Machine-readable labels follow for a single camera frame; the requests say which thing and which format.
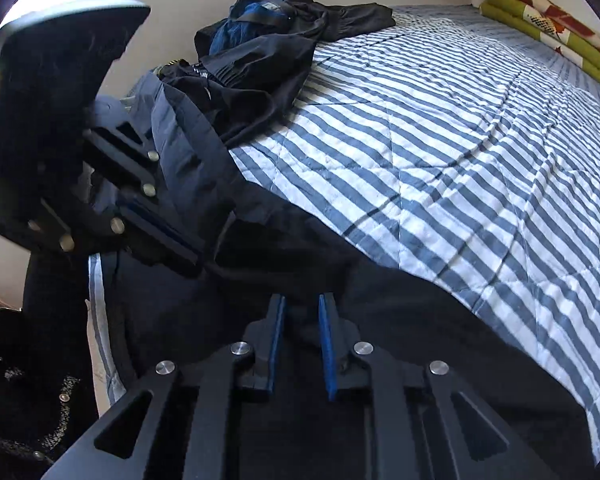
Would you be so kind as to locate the blue garment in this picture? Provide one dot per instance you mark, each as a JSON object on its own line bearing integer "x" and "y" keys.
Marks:
{"x": 235, "y": 30}

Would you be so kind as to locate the folded green red blanket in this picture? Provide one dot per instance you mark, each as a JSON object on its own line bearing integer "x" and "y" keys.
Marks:
{"x": 510, "y": 5}

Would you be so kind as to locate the blue white striped blanket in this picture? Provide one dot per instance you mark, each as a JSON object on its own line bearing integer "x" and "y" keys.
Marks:
{"x": 455, "y": 160}

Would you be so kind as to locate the person's dark clothing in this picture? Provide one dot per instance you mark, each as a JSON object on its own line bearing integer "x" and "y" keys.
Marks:
{"x": 20, "y": 385}

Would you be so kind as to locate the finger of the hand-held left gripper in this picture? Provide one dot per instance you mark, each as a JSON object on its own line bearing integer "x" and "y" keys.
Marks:
{"x": 125, "y": 152}
{"x": 165, "y": 250}

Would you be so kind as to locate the black garment with yellow stripes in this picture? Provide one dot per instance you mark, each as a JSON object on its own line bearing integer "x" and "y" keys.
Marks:
{"x": 250, "y": 90}

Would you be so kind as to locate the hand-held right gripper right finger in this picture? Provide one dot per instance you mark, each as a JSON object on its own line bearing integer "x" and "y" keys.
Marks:
{"x": 326, "y": 345}

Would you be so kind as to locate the black pants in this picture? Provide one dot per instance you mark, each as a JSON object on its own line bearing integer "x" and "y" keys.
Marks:
{"x": 405, "y": 320}

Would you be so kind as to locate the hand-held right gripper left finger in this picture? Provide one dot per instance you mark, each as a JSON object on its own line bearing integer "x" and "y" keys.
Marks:
{"x": 278, "y": 335}

